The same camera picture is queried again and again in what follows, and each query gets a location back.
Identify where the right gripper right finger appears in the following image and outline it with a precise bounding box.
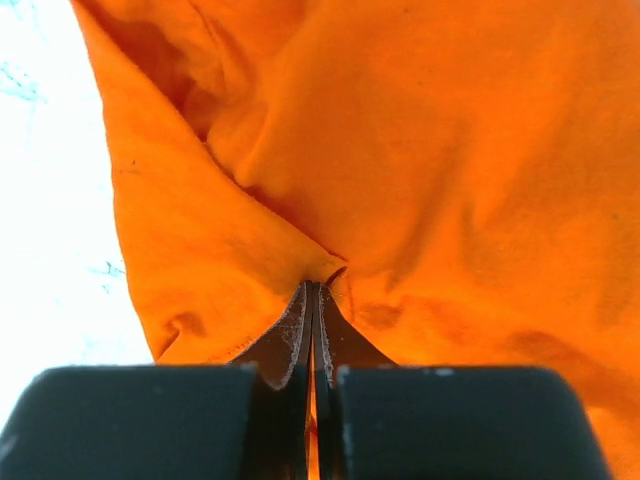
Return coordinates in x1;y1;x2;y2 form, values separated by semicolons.
313;284;612;479

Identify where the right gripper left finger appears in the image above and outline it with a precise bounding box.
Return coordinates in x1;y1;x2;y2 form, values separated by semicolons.
1;282;313;479

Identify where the orange t-shirt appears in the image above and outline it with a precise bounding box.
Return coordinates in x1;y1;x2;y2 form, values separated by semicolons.
73;1;639;479

